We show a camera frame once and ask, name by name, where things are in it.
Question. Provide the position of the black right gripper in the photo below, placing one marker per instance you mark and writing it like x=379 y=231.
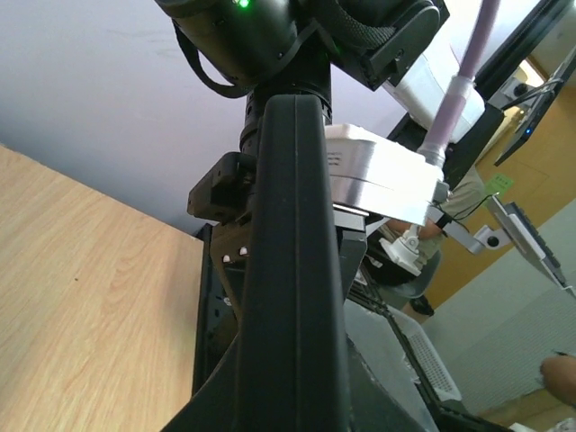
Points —
x=262 y=48

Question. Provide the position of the phone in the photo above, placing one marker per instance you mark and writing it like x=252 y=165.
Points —
x=286 y=369

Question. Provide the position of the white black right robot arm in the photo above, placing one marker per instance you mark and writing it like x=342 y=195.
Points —
x=438 y=90

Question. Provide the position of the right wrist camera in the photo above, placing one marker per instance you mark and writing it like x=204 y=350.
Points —
x=372 y=174

